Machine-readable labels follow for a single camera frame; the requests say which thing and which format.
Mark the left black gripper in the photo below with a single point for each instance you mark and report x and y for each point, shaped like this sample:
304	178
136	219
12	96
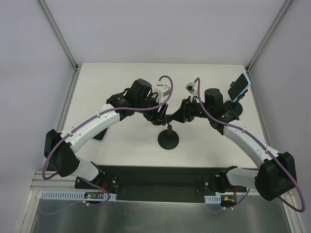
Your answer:
158	116

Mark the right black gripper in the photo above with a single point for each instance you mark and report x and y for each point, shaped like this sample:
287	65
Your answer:
184	110

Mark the black phone stand round base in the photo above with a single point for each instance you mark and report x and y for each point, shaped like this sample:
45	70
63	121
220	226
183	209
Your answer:
168	139

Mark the phone with purple case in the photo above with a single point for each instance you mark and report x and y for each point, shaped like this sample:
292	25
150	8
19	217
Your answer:
100	136

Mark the phone with blue case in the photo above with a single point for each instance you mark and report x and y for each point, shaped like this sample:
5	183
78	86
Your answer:
238	87

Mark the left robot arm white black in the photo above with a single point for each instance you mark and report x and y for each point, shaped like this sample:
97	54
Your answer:
61	147

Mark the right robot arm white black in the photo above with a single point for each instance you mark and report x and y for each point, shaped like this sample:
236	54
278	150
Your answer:
276	172

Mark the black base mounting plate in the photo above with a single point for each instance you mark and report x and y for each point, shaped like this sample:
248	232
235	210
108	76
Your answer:
162	184

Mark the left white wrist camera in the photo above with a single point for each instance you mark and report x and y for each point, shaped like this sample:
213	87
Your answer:
162	92

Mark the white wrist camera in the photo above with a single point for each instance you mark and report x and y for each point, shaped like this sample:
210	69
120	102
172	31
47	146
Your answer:
162	92
192	89

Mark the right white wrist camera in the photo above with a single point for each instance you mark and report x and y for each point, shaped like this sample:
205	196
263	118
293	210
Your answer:
192	89

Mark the right white cable duct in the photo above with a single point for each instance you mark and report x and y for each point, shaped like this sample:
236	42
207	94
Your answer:
216	199

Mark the white cable duct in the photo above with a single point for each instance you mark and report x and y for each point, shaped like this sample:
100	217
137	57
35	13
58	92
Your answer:
216	199
76	195

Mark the left white cable duct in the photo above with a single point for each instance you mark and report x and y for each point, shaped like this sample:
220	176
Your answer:
76	195

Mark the right aluminium frame post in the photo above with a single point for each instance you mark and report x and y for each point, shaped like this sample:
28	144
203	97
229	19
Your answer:
269	33

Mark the aluminium frame post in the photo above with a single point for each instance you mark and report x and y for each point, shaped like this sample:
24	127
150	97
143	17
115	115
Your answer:
269	33
57	33

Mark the left aluminium table rail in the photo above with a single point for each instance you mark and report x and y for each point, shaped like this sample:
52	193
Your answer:
29	211

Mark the aluminium table rail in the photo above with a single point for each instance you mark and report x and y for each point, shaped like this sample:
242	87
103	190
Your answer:
292	216
29	211

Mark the right aluminium table rail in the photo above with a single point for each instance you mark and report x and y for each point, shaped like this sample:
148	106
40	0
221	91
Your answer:
292	216

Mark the left aluminium frame post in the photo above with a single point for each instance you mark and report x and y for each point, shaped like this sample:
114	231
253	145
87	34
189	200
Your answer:
57	33

